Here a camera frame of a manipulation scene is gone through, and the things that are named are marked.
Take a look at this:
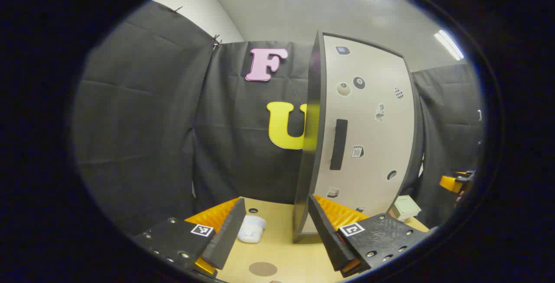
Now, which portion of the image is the black backdrop cloth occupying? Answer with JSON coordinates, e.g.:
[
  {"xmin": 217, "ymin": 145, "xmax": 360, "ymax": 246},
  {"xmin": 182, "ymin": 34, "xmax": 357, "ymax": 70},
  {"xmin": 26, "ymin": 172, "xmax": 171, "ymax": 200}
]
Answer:
[{"xmin": 72, "ymin": 0, "xmax": 484, "ymax": 236}]

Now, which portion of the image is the pale green booklet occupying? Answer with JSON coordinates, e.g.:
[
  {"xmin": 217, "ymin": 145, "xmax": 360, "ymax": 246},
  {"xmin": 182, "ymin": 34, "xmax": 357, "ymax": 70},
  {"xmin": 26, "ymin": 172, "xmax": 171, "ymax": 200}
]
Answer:
[{"xmin": 392, "ymin": 195, "xmax": 421, "ymax": 222}]

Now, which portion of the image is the dark grey cabinet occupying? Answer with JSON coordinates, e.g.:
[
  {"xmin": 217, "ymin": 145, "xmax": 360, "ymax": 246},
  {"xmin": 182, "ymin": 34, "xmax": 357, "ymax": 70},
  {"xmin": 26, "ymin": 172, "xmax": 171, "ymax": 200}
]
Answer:
[{"xmin": 293, "ymin": 31, "xmax": 326, "ymax": 243}]

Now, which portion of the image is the round brown coaster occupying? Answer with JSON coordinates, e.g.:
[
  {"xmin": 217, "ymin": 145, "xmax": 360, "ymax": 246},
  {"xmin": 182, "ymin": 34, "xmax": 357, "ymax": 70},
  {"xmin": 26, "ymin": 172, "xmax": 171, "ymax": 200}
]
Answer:
[{"xmin": 248, "ymin": 262, "xmax": 278, "ymax": 277}]

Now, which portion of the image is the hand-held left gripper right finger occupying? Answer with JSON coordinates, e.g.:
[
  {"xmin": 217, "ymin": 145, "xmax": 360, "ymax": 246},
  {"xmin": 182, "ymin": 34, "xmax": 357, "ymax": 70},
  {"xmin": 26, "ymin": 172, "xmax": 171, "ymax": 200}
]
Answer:
[{"xmin": 308, "ymin": 194, "xmax": 438, "ymax": 278}]

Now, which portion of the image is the black cabinet door handle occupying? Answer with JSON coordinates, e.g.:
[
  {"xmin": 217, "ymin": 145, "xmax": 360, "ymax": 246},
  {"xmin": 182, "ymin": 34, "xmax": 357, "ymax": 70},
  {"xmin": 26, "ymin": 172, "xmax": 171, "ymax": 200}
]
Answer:
[{"xmin": 330, "ymin": 119, "xmax": 349, "ymax": 171}]

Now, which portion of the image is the beige cabinet door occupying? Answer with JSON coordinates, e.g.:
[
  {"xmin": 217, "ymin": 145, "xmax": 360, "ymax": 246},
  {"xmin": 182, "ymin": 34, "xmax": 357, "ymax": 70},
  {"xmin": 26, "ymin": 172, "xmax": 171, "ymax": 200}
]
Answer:
[{"xmin": 304, "ymin": 34, "xmax": 419, "ymax": 234}]

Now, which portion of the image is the white fluffy plush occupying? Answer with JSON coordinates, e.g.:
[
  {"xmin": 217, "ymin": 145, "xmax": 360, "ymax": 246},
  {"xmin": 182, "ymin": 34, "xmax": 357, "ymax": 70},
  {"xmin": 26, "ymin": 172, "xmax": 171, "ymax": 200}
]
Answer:
[{"xmin": 238, "ymin": 215, "xmax": 266, "ymax": 244}]

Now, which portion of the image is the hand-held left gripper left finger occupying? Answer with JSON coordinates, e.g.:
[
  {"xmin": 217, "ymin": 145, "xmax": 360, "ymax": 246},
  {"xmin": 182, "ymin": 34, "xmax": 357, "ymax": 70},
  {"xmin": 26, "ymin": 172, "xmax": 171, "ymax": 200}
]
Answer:
[{"xmin": 132, "ymin": 197, "xmax": 247, "ymax": 279}]

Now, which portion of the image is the ceiling light panel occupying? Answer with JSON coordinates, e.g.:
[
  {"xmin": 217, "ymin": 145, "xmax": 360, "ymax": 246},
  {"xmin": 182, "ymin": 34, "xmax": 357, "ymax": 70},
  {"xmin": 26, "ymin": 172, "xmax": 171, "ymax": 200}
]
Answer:
[{"xmin": 434, "ymin": 29, "xmax": 464, "ymax": 61}]

